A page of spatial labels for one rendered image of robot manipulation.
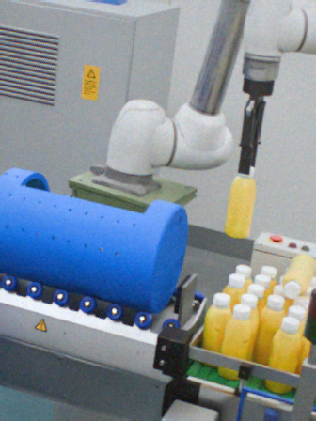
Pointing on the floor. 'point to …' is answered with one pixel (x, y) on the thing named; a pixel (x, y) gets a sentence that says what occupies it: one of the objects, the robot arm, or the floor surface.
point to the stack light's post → (305, 393)
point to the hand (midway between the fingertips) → (247, 159)
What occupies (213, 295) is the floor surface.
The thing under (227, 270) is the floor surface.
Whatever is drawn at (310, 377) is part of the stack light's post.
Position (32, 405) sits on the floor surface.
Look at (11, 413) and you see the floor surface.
